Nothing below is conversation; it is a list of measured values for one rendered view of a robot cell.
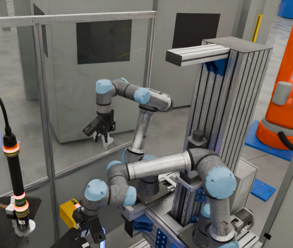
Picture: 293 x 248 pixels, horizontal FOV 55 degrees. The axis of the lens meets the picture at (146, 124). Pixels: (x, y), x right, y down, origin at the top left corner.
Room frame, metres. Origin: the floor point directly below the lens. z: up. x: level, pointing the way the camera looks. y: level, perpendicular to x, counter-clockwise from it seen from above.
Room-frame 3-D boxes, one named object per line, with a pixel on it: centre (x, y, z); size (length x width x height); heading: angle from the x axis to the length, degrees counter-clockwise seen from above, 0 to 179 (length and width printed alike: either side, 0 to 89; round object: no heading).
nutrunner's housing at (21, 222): (0.70, 0.40, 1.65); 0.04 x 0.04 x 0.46
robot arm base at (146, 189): (1.45, -0.06, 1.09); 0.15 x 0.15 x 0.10
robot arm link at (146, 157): (1.45, -0.05, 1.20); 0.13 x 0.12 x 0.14; 59
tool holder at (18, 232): (0.70, 0.41, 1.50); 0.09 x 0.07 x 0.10; 81
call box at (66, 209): (1.17, 0.37, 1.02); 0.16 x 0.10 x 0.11; 46
